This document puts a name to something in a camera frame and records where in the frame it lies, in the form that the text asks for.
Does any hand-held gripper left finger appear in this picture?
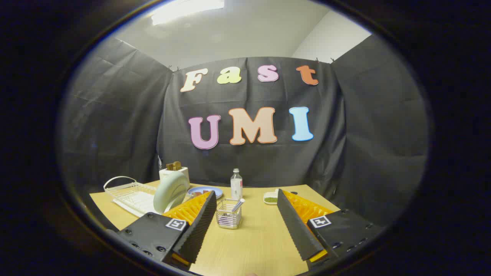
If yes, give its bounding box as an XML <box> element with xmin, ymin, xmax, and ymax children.
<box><xmin>116</xmin><ymin>191</ymin><xmax>217</xmax><ymax>268</ymax></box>

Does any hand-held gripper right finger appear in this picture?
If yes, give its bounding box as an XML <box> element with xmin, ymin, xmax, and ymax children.
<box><xmin>277</xmin><ymin>189</ymin><xmax>385</xmax><ymax>263</ymax></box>

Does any metal wire basket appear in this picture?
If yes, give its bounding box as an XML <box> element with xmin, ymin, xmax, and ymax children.
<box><xmin>216</xmin><ymin>198</ymin><xmax>242</xmax><ymax>230</ymax></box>

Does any pale green plate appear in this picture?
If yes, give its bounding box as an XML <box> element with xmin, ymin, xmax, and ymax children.
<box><xmin>153</xmin><ymin>171</ymin><xmax>190</xmax><ymax>214</ymax></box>

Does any white wire dish rack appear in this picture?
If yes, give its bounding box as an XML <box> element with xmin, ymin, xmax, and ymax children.
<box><xmin>103</xmin><ymin>176</ymin><xmax>192</xmax><ymax>218</ymax></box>

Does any blue plate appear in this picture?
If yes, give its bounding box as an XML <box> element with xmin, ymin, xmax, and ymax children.
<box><xmin>187</xmin><ymin>186</ymin><xmax>224</xmax><ymax>200</ymax></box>

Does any small white dish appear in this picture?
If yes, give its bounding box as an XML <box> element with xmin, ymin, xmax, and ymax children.
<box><xmin>263</xmin><ymin>189</ymin><xmax>280</xmax><ymax>205</ymax></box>

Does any clear plastic bottle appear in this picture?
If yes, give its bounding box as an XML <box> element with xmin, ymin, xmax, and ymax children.
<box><xmin>230</xmin><ymin>168</ymin><xmax>243</xmax><ymax>200</ymax></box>

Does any white toaster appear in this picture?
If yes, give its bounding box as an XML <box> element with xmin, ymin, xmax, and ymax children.
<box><xmin>159</xmin><ymin>166</ymin><xmax>190</xmax><ymax>185</ymax></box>

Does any black backdrop cloth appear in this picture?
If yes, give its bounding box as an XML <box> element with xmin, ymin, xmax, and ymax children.
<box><xmin>59</xmin><ymin>34</ymin><xmax>430</xmax><ymax>227</ymax></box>

